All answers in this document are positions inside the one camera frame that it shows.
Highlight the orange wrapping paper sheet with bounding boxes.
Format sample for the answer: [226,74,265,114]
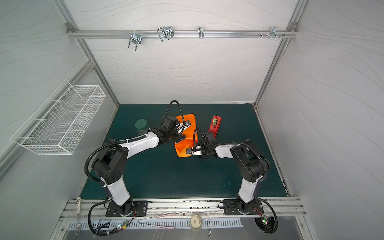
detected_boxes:
[175,114,197,158]

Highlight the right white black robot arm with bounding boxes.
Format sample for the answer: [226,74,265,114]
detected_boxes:
[190,133,270,214]

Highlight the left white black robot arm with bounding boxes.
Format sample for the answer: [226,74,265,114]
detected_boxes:
[84,116,191,216]

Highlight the red tape dispenser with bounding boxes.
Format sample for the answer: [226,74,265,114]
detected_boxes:
[209,116,222,137]

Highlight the white slotted vent strip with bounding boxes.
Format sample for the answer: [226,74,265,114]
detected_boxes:
[67,218,244,231]

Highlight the left metal u-bolt clamp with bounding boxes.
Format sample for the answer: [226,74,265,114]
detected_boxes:
[128,32,142,51]

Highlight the metal u-bolt clamp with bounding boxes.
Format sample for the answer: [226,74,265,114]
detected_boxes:
[157,27,175,42]
[128,32,142,51]

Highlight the middle metal u-bolt clamp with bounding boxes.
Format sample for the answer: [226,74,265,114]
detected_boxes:
[157,27,175,42]

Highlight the white power strip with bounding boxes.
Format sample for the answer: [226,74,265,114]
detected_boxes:
[76,197,81,215]

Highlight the right metal bolt clamp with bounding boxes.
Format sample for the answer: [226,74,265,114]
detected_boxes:
[260,27,287,39]

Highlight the fork hanging at front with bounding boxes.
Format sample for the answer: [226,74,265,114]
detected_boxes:
[74,214,82,238]

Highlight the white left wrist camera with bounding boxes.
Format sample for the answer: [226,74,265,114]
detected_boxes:
[177,120,191,135]

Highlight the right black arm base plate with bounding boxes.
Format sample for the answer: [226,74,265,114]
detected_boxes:
[221,199,264,216]

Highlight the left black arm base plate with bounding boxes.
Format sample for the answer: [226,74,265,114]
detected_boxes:
[106,201,148,218]

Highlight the small metal bracket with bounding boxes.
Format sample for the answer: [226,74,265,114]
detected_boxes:
[198,27,204,39]

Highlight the right black base cable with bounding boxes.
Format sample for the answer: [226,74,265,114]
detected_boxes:
[254,197,279,234]

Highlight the black base cable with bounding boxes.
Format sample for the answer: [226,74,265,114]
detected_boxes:
[254,197,279,234]
[87,197,136,237]

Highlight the white wire basket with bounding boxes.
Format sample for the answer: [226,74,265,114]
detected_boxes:
[10,80,106,156]

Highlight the aluminium crossbar rail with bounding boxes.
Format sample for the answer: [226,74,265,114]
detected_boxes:
[67,29,299,39]

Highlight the left black base cable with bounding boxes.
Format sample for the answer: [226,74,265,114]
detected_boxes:
[87,197,136,237]

